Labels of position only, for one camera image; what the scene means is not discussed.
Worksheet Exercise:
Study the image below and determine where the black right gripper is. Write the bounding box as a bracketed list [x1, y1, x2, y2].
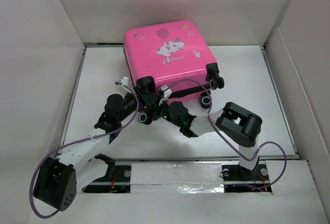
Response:
[144, 97, 182, 128]

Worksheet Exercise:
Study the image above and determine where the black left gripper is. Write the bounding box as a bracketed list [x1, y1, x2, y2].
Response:
[117, 87, 159, 123]

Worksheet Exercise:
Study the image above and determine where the pink hard-shell suitcase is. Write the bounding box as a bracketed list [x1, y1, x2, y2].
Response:
[123, 20, 224, 109]

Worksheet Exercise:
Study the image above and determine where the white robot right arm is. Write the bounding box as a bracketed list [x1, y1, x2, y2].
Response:
[152, 101, 262, 181]

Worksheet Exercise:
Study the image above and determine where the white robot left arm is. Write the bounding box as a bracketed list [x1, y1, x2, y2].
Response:
[29, 87, 161, 211]

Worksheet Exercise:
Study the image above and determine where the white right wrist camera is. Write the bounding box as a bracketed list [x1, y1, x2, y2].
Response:
[158, 84, 172, 106]

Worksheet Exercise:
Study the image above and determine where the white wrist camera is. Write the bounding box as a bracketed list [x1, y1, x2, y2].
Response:
[114, 76, 132, 94]
[158, 84, 172, 106]

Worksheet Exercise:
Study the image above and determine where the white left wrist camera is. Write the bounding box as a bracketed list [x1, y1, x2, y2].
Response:
[114, 76, 132, 94]

